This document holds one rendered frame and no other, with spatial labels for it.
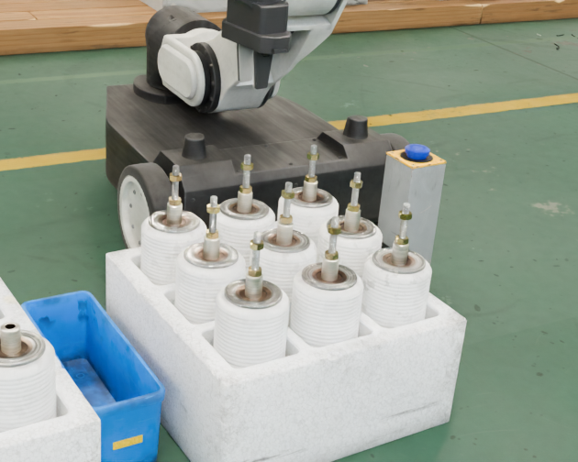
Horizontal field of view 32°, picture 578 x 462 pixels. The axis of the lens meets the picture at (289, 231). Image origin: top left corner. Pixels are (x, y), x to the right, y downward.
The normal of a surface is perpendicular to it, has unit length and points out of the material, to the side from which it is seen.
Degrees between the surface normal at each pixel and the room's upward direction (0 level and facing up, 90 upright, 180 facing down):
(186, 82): 90
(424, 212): 90
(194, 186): 45
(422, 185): 90
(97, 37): 90
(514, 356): 0
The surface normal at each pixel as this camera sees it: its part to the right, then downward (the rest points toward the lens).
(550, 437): 0.07, -0.90
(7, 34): 0.48, 0.41
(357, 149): 0.40, -0.35
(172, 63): -0.87, 0.14
